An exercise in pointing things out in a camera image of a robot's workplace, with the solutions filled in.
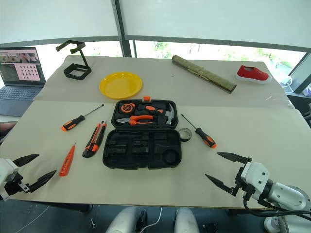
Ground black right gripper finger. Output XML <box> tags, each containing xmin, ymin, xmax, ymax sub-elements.
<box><xmin>216</xmin><ymin>151</ymin><xmax>253</xmax><ymax>166</ymax></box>
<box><xmin>204</xmin><ymin>173</ymin><xmax>238</xmax><ymax>196</ymax></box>

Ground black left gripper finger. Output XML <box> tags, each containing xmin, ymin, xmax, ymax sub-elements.
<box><xmin>23</xmin><ymin>169</ymin><xmax>57</xmax><ymax>194</ymax></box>
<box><xmin>12</xmin><ymin>153</ymin><xmax>40</xmax><ymax>167</ymax></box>

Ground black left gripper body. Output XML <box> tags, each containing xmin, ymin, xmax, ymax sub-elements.
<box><xmin>4</xmin><ymin>173</ymin><xmax>31</xmax><ymax>196</ymax></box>

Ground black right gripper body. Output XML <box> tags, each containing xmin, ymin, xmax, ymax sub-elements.
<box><xmin>234</xmin><ymin>164</ymin><xmax>256</xmax><ymax>200</ymax></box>

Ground orange voltage tester pen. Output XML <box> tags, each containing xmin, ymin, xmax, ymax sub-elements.
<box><xmin>58</xmin><ymin>141</ymin><xmax>77</xmax><ymax>177</ymax></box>

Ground black orange screwdriver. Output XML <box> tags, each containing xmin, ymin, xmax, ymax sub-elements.
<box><xmin>181</xmin><ymin>114</ymin><xmax>218</xmax><ymax>149</ymax></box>
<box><xmin>61</xmin><ymin>104</ymin><xmax>105</xmax><ymax>133</ymax></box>

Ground black electrical tape roll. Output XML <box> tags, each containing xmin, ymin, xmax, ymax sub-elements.
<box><xmin>178</xmin><ymin>127</ymin><xmax>193</xmax><ymax>142</ymax></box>

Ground orange black utility knife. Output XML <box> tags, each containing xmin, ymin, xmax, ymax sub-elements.
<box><xmin>82</xmin><ymin>120</ymin><xmax>108</xmax><ymax>159</ymax></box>

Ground black tool case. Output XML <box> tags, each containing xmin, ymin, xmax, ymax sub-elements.
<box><xmin>102</xmin><ymin>96</ymin><xmax>184</xmax><ymax>171</ymax></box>

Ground silver rounded robot part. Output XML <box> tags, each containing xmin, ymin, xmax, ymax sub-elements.
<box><xmin>173</xmin><ymin>207</ymin><xmax>204</xmax><ymax>233</ymax></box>
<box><xmin>263</xmin><ymin>216</ymin><xmax>290</xmax><ymax>233</ymax></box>
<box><xmin>105</xmin><ymin>207</ymin><xmax>148</xmax><ymax>233</ymax></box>

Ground dark grey laptop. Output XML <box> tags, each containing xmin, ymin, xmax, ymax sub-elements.
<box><xmin>0</xmin><ymin>46</ymin><xmax>47</xmax><ymax>117</ymax></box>

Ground red canvas shoe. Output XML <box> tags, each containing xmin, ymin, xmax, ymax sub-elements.
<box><xmin>234</xmin><ymin>64</ymin><xmax>272</xmax><ymax>85</ymax></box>

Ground rolled bamboo mat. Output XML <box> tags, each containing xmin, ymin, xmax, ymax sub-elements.
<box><xmin>172</xmin><ymin>55</ymin><xmax>237</xmax><ymax>94</ymax></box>

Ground orange black claw hammer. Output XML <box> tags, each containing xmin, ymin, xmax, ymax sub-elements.
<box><xmin>138</xmin><ymin>102</ymin><xmax>177</xmax><ymax>126</ymax></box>

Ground orange black tape measure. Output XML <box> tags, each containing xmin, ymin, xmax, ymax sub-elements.
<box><xmin>120</xmin><ymin>102</ymin><xmax>136</xmax><ymax>115</ymax></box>

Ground black metal stand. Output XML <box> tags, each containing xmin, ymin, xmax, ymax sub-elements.
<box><xmin>55</xmin><ymin>39</ymin><xmax>93</xmax><ymax>81</ymax></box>

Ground yellow plastic plate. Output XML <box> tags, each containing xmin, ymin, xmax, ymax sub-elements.
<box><xmin>99</xmin><ymin>71</ymin><xmax>143</xmax><ymax>100</ymax></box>

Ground white roller blind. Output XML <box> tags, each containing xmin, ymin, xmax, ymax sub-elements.
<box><xmin>119</xmin><ymin>0</ymin><xmax>311</xmax><ymax>48</ymax></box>
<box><xmin>0</xmin><ymin>0</ymin><xmax>122</xmax><ymax>46</ymax></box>

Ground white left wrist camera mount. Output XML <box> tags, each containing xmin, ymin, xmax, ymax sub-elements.
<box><xmin>0</xmin><ymin>158</ymin><xmax>19</xmax><ymax>202</ymax></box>

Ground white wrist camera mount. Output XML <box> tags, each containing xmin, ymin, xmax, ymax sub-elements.
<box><xmin>239</xmin><ymin>162</ymin><xmax>271</xmax><ymax>200</ymax></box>
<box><xmin>0</xmin><ymin>158</ymin><xmax>19</xmax><ymax>202</ymax></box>

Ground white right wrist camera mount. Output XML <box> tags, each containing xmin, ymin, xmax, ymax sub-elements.
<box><xmin>239</xmin><ymin>162</ymin><xmax>271</xmax><ymax>200</ymax></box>

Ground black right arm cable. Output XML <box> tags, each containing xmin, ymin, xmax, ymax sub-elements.
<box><xmin>242</xmin><ymin>193</ymin><xmax>311</xmax><ymax>219</ymax></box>

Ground thin white cable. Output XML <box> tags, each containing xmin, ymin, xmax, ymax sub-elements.
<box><xmin>145</xmin><ymin>206</ymin><xmax>164</xmax><ymax>233</ymax></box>

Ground orange handled pliers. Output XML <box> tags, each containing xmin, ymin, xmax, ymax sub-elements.
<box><xmin>116</xmin><ymin>115</ymin><xmax>155</xmax><ymax>127</ymax></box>

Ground dark window frame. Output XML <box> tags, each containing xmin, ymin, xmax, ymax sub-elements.
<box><xmin>0</xmin><ymin>0</ymin><xmax>311</xmax><ymax>59</ymax></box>

